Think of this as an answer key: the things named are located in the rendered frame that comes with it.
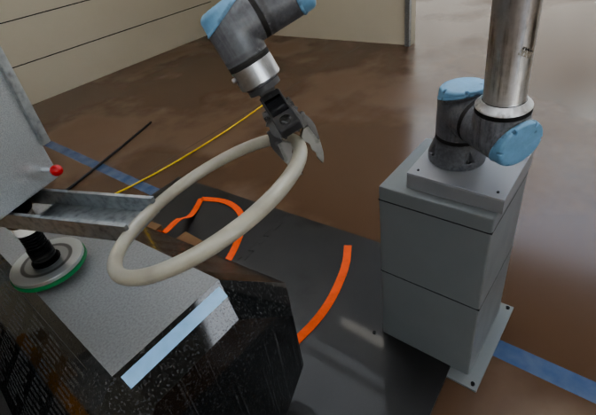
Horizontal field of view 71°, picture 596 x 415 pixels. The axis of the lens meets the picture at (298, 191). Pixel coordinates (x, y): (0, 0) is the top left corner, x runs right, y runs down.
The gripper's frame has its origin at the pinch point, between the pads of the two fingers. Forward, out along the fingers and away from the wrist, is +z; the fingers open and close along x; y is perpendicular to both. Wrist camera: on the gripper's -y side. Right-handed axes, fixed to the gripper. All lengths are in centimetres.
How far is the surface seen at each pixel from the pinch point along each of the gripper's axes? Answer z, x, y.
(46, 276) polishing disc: -1, 83, 28
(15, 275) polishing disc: -5, 93, 32
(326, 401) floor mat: 109, 44, 39
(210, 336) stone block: 31, 47, 7
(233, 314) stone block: 32, 40, 12
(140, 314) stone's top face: 17, 60, 12
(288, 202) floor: 87, 29, 182
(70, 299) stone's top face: 7, 80, 24
